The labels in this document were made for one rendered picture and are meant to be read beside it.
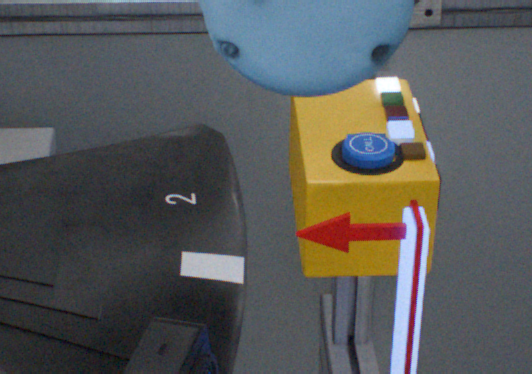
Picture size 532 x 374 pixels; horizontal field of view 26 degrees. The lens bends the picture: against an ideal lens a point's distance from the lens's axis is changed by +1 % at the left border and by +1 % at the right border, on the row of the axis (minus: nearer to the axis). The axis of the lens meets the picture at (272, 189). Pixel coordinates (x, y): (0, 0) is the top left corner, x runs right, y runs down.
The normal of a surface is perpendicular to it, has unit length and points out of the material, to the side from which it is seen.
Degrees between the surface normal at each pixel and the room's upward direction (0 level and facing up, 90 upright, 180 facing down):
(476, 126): 90
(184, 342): 6
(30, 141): 0
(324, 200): 90
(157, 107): 90
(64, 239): 8
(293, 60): 90
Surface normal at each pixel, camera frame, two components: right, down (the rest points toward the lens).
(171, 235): 0.10, -0.73
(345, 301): 0.06, 0.55
